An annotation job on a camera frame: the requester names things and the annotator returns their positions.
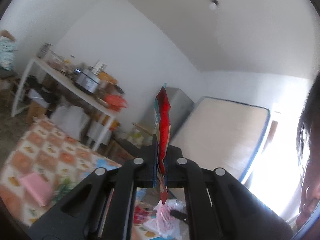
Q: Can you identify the clear red-print plastic bag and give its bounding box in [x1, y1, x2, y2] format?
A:
[143, 199, 185, 239]

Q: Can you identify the pink cloth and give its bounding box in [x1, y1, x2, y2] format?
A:
[19, 173, 54, 207]

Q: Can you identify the red squirrel snack bag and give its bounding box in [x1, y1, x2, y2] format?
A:
[154, 83, 171, 206]

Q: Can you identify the patterned tablecloth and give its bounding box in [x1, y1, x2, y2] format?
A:
[0, 115, 161, 240]

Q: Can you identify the white mattress blue trim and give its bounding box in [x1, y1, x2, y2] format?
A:
[171, 97, 271, 183]

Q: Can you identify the wooden armchair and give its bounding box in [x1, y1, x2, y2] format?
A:
[126, 122, 155, 149]

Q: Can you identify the red plastic bag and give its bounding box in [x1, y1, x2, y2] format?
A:
[105, 94, 128, 112]

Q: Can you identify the grey refrigerator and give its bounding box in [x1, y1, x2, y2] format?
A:
[142, 87, 196, 136]

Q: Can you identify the person head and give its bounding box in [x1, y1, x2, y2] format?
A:
[296, 75, 319, 229]

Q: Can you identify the white side table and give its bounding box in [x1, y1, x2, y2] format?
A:
[11, 56, 119, 152]

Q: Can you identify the silver rice cooker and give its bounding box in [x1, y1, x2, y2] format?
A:
[74, 69, 100, 94]

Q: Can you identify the steel thermos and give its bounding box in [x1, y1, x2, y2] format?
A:
[36, 43, 52, 59]

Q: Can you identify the floral blue cushion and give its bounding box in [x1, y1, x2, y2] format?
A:
[0, 37, 16, 71]

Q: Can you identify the ceiling lamp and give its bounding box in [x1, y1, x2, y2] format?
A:
[209, 0, 219, 10]

